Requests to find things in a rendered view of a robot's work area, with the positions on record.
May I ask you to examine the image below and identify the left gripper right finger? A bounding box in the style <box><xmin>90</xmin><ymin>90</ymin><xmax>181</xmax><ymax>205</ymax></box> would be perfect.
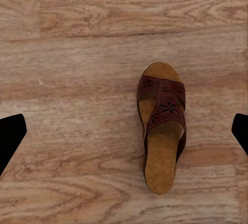
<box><xmin>231</xmin><ymin>113</ymin><xmax>248</xmax><ymax>155</ymax></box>

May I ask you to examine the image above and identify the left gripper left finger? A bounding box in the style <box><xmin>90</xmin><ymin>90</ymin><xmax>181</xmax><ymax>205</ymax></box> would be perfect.
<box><xmin>0</xmin><ymin>114</ymin><xmax>27</xmax><ymax>176</ymax></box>

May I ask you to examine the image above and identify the sandal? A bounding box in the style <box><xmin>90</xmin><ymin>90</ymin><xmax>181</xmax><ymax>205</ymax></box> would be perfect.
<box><xmin>137</xmin><ymin>62</ymin><xmax>187</xmax><ymax>196</ymax></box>

